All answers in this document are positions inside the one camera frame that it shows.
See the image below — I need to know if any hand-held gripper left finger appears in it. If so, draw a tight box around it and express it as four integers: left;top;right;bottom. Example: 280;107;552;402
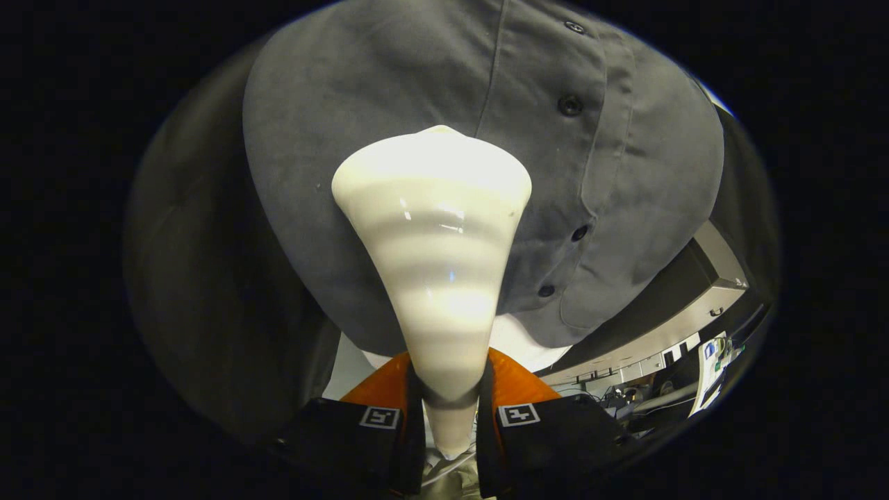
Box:
271;351;426;497

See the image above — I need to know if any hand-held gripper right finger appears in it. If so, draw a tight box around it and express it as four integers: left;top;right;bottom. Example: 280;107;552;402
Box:
476;347;626;499

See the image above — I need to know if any white garment steamer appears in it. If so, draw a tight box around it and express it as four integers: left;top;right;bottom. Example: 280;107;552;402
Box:
331;125;533;497

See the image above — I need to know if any grey polo shirt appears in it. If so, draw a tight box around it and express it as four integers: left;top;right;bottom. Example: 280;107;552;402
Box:
242;0;726;356

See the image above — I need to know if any cream mannequin torso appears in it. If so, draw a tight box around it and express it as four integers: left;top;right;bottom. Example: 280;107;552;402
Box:
323;312;574;400

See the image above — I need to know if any grey cabinet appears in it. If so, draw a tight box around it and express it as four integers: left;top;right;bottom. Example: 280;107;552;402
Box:
538;221;749;386

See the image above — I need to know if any white side table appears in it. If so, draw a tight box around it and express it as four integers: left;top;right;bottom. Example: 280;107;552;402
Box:
688;332;744;417

